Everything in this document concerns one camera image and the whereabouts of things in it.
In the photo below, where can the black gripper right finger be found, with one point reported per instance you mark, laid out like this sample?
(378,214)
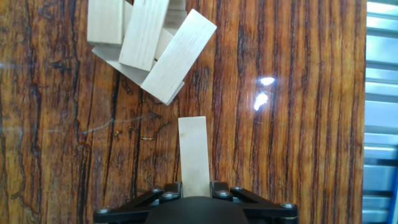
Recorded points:
(222,191)

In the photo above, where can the glossy brown wooden board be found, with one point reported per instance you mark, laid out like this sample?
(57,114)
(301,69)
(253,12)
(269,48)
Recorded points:
(280,140)

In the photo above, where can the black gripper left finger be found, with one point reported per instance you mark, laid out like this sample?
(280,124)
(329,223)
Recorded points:
(171,191)

